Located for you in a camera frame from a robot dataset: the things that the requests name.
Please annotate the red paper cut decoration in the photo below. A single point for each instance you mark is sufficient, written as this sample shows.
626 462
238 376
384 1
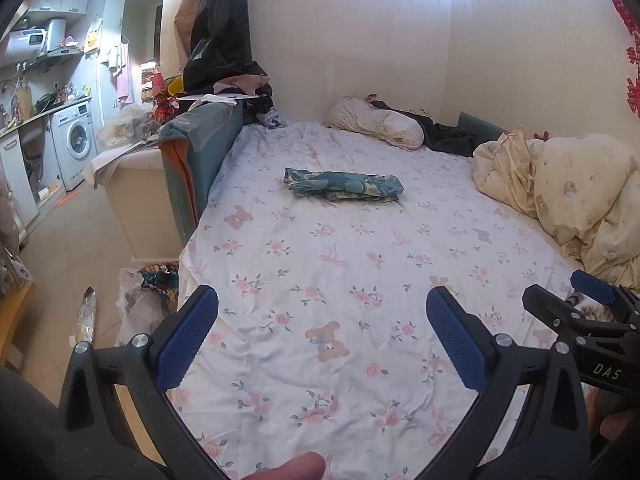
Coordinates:
632 50

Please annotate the plastic bag of rubbish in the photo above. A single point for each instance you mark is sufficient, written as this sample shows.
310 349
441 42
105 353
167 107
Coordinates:
145 305

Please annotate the blue floral pants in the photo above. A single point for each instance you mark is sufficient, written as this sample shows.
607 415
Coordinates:
345 182

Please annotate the yellow bear print duvet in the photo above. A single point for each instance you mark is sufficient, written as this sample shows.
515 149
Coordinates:
575 185

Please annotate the hanging pink towel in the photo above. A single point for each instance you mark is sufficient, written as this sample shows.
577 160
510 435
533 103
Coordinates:
120 72

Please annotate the dark clothing pile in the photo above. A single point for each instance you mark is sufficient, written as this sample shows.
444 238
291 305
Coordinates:
450 137

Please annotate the red bottle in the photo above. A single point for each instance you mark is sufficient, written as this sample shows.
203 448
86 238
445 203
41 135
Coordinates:
157 85

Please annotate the yellow basin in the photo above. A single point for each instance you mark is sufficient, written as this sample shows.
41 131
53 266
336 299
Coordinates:
176 87

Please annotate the cream patterned pillow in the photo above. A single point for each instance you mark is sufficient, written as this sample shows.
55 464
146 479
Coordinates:
385 127

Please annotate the white paper sheet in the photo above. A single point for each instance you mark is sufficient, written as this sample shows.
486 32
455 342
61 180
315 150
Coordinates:
220 97

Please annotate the teal padded bed board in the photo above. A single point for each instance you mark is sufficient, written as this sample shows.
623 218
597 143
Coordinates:
200 160
480 127

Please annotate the white water heater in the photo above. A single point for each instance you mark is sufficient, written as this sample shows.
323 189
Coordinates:
30 40

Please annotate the small red ornament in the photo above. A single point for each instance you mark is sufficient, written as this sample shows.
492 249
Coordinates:
541 136

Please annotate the silver foil packet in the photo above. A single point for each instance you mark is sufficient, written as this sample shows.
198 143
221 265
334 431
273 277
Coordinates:
86 315

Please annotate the pink fluffy garment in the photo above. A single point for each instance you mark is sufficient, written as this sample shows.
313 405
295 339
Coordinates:
7 220

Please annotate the clear plastic bags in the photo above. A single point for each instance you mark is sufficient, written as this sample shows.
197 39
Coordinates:
122 127

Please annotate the crumpled printed cloth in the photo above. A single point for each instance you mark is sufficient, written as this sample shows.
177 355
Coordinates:
267 112

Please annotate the person's left hand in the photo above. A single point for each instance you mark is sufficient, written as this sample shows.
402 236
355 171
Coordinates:
290 466

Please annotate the white floral bed sheet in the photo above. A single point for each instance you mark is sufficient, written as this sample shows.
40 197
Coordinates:
320 280

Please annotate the low white chest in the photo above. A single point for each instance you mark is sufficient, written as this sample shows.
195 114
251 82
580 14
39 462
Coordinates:
135 195

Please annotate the person's right hand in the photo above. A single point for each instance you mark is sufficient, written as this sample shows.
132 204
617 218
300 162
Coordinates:
612 417

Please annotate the pink cloth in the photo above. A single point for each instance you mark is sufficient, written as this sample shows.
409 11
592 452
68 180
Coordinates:
242 84

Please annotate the tabby cat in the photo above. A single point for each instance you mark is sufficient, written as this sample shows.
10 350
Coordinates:
595 312

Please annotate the black garment bag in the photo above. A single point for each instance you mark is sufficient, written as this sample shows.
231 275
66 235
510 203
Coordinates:
220 20

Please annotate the brown paper sheet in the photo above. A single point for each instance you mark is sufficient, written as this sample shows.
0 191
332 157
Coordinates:
187 5

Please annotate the white wall cabinets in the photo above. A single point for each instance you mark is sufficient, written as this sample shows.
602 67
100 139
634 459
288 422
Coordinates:
57 2

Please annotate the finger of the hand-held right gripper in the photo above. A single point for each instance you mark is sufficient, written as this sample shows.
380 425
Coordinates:
555 307
592 282

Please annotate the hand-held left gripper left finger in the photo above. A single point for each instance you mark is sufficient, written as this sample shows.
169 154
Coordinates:
187 340

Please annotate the white washing machine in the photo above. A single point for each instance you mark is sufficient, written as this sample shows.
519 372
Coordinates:
75 140

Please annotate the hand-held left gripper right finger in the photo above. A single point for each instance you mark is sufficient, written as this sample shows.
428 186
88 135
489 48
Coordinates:
455 345

